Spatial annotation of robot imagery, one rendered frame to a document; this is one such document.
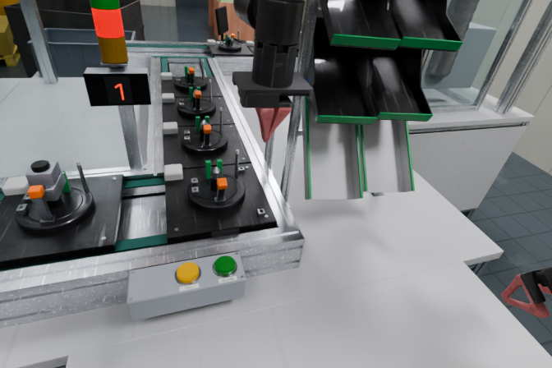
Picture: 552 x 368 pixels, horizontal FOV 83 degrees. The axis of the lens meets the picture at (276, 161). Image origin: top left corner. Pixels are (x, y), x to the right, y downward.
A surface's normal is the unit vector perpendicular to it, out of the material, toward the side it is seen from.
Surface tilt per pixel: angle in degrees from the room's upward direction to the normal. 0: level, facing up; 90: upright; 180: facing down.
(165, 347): 0
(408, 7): 25
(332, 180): 45
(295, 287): 0
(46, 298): 90
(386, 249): 0
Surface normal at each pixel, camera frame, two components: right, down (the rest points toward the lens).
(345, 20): 0.15, -0.51
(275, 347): 0.10, -0.83
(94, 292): 0.29, 0.55
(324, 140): 0.16, -0.19
